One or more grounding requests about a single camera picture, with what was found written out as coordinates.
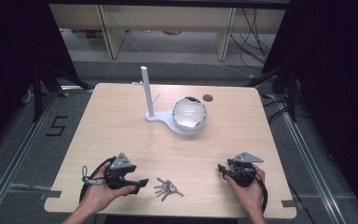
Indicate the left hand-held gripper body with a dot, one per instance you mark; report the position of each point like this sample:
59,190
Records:
119,170

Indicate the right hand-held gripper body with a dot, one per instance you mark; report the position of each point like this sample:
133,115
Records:
241,174

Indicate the person's right hand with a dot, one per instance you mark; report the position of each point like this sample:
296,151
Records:
248,196

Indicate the person's left hand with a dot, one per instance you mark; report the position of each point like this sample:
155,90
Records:
101,196

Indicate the bunch of silver keys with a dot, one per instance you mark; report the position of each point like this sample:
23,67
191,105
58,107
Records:
167,189

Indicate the grey tape strip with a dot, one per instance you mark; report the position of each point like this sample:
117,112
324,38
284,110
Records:
50,194
289,203

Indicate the shiny silver bowl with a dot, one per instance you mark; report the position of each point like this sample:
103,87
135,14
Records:
189,112

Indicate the dark round table grommet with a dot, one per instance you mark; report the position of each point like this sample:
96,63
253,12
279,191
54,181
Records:
208,98

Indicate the white stand with pole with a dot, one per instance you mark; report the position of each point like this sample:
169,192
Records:
149,96

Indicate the black metal stand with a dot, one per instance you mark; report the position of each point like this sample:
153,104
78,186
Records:
43,90
287,90

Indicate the dark curtain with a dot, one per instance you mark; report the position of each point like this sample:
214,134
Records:
9,62
338,77

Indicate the light wooden shelf unit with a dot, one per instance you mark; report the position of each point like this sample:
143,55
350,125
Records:
167,18

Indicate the aluminium floor rail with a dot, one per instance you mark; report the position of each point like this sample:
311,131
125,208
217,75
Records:
15,155
310,161

